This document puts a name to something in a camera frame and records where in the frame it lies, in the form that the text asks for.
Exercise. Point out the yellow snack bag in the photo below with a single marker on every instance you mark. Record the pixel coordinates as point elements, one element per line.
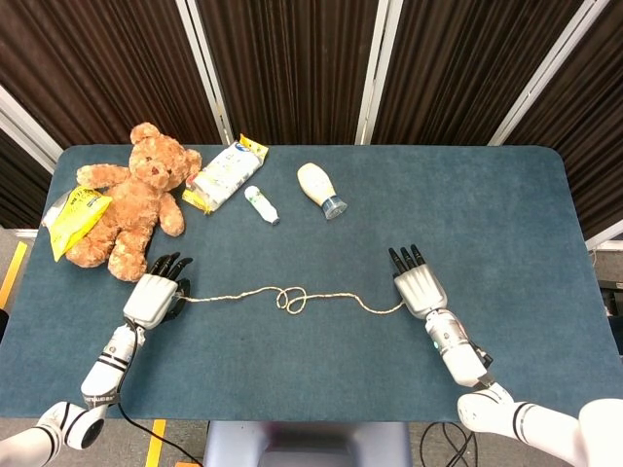
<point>80,219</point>

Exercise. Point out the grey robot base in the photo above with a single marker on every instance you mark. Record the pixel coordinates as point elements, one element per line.
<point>302,445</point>

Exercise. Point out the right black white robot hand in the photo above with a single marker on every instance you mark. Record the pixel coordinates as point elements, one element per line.
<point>421,292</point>

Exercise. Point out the blue table cover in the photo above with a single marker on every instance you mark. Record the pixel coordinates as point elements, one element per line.
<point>311,365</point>

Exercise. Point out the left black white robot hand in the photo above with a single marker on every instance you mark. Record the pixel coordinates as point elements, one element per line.
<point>148,301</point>

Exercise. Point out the small white bottle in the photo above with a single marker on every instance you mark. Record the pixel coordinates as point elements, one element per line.
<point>263,204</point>

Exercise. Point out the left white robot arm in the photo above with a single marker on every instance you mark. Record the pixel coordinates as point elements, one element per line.
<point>104,365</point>

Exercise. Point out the cream bottle with blue cap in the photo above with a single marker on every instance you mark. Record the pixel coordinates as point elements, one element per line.
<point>318,187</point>

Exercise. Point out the white pack with yellow ends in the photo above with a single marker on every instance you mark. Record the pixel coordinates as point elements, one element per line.
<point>226,177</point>

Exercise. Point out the brown teddy bear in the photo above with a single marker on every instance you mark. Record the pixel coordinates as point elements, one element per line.
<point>136,204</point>

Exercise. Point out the yellow floor tape strip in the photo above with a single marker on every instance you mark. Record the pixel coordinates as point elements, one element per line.
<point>156,442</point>
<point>12,275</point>

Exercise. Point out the white partition post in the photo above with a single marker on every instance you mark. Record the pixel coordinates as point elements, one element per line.
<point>606,239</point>
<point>377,78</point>
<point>29,129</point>
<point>540,78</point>
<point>207,73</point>

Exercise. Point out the brown pleated curtain panel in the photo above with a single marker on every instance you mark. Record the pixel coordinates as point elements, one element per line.
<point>292,68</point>
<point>594,121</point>
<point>19,185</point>
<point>97,68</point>
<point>462,68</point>

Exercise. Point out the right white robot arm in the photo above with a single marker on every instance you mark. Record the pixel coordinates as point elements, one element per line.
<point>462,360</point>

